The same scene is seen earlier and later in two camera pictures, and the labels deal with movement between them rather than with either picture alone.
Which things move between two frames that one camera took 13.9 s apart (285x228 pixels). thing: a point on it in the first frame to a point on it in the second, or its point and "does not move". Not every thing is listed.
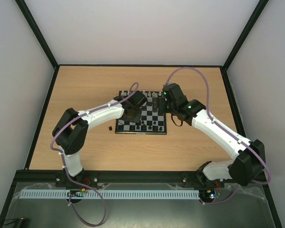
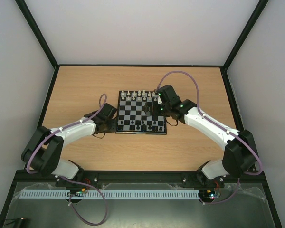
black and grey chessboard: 150,122 does not move
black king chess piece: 144,127 does not move
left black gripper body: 134,118 to 109,128
